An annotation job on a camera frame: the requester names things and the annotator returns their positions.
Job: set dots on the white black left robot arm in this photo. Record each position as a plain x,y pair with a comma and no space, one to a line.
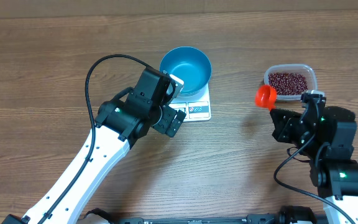
119,124

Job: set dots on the white digital kitchen scale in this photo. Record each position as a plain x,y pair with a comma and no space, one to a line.
197,107

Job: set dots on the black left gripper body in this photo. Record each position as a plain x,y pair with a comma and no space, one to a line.
169,120

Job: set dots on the red adzuki beans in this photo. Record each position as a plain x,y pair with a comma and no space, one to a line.
288,83

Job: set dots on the blue plastic bowl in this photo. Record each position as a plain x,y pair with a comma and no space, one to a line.
190,65

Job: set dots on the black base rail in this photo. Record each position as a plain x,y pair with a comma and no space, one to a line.
287,214

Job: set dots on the clear plastic food container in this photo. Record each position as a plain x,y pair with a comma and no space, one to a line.
302,69

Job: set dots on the red plastic scoop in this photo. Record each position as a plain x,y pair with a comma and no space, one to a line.
265,97

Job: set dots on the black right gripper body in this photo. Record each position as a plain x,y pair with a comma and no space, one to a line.
282,121

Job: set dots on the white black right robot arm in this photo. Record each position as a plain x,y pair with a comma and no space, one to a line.
325,136

